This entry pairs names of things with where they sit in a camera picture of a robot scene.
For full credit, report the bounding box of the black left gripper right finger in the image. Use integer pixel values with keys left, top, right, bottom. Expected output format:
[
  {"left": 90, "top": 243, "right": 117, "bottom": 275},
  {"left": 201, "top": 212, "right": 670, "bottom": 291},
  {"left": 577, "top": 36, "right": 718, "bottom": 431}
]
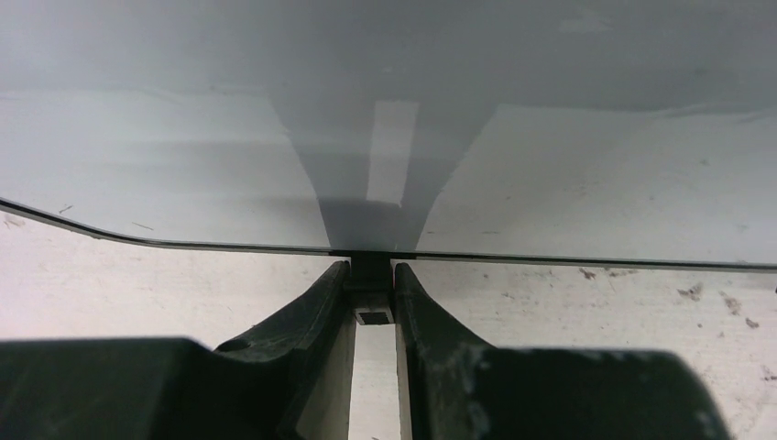
[{"left": 394, "top": 263, "right": 730, "bottom": 439}]

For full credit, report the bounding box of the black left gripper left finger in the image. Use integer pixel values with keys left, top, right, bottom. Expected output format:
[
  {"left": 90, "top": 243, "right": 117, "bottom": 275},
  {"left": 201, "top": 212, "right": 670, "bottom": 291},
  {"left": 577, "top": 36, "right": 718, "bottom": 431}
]
[{"left": 1, "top": 261, "right": 354, "bottom": 439}]

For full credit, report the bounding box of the black framed small whiteboard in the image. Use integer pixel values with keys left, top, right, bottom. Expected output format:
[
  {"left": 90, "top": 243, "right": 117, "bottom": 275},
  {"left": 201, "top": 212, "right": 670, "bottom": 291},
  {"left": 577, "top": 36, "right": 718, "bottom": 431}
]
[{"left": 1, "top": 1, "right": 776, "bottom": 272}]

